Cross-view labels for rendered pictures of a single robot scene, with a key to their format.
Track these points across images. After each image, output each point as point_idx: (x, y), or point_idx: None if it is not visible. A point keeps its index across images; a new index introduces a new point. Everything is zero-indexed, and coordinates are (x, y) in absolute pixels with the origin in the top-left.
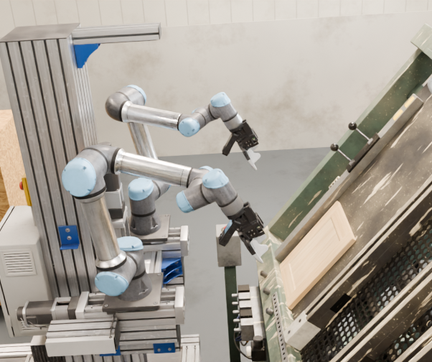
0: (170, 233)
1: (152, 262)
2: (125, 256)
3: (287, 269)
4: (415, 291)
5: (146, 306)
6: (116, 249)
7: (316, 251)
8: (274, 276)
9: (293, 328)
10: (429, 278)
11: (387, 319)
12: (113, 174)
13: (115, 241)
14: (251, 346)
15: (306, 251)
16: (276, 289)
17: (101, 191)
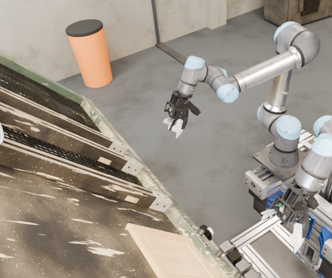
0: None
1: (327, 214)
2: (267, 107)
3: (211, 272)
4: (59, 128)
5: (259, 151)
6: (268, 97)
7: (175, 255)
8: (220, 265)
9: (162, 196)
10: (48, 123)
11: (79, 136)
12: None
13: (271, 94)
14: (207, 229)
15: (192, 269)
16: (207, 249)
17: (276, 52)
